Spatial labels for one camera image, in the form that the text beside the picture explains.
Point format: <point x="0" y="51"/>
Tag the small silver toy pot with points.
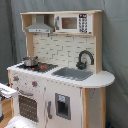
<point x="30" y="60"/>

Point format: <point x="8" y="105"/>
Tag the wooden toy kitchen unit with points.
<point x="87" y="97"/>

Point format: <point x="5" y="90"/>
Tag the grey toy sink basin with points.
<point x="73" y="74"/>

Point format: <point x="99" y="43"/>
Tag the black toy faucet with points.
<point x="82" y="65"/>

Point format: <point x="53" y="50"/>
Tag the black toy stovetop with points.
<point x="40" y="67"/>

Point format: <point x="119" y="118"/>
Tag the right red stove knob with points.
<point x="34" y="83"/>

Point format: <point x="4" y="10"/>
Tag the red stove knob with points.
<point x="15" y="78"/>
<point x="34" y="83"/>

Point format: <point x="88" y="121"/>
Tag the grey toy ice dispenser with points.
<point x="62" y="104"/>

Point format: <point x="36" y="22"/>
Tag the white toy microwave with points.
<point x="74" y="23"/>

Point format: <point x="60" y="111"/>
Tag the grey toy range hood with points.
<point x="39" y="26"/>

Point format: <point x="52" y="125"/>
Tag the left red stove knob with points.
<point x="15" y="78"/>

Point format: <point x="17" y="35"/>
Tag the toy oven door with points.
<point x="28" y="105"/>

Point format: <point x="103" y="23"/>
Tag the grey cabinet door handle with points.
<point x="49" y="110"/>

